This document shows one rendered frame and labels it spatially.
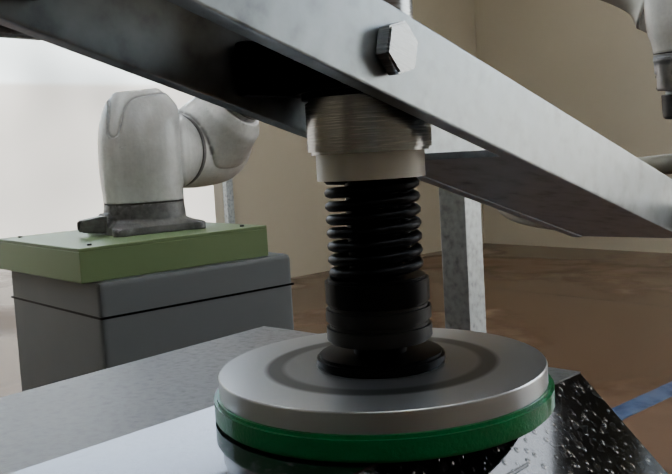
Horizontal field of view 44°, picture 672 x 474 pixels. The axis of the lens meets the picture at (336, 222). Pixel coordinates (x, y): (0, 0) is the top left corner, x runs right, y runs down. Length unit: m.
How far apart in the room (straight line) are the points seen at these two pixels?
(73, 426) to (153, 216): 1.05
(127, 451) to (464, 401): 0.20
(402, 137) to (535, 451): 0.21
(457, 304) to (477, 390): 1.74
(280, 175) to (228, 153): 5.03
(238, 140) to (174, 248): 0.34
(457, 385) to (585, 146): 0.25
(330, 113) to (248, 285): 1.08
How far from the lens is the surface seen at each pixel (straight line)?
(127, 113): 1.61
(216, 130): 1.72
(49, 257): 1.53
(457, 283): 2.21
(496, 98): 0.56
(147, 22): 0.49
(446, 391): 0.49
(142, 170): 1.59
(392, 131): 0.50
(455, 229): 2.19
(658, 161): 1.34
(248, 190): 6.58
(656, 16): 1.31
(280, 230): 6.77
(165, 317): 1.48
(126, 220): 1.61
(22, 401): 0.66
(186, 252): 1.51
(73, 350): 1.55
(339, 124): 0.51
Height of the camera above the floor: 0.99
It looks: 5 degrees down
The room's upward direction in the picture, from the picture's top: 3 degrees counter-clockwise
